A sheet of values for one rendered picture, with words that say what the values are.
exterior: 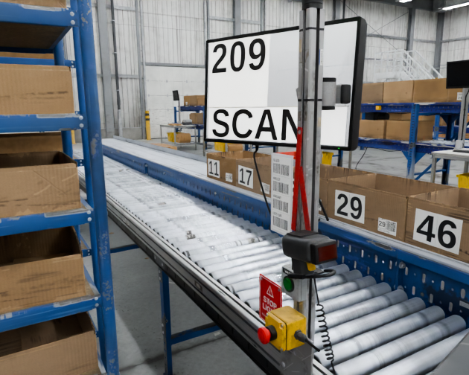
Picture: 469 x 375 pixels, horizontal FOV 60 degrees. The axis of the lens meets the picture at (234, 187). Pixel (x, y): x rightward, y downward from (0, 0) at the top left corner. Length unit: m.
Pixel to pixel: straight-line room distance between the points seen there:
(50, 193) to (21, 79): 0.23
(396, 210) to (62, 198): 1.08
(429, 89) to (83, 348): 6.42
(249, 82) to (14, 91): 0.58
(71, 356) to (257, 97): 0.79
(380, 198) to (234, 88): 0.70
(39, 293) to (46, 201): 0.20
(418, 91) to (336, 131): 6.09
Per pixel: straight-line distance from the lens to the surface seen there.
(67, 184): 0.94
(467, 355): 0.30
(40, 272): 0.97
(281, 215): 0.98
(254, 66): 1.14
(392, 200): 1.52
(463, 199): 1.71
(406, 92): 7.18
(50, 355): 1.07
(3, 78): 0.91
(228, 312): 1.36
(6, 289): 0.98
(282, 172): 0.96
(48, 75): 0.92
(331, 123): 1.00
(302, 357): 1.05
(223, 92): 1.20
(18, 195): 0.93
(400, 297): 1.46
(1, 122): 0.88
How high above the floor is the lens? 1.36
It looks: 11 degrees down
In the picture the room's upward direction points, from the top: 1 degrees counter-clockwise
